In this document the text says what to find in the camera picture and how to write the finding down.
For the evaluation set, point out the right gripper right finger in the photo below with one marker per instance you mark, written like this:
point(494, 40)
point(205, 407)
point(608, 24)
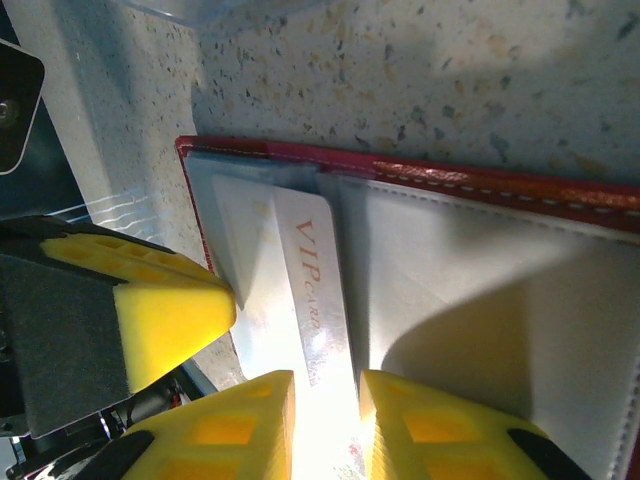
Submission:
point(435, 435)

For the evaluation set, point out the red leather card holder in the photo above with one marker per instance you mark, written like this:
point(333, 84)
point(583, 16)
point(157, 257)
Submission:
point(500, 190)

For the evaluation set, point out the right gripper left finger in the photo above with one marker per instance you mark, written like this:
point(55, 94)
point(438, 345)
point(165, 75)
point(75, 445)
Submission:
point(220, 430)

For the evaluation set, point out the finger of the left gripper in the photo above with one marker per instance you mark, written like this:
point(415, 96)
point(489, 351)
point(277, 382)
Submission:
point(165, 310)

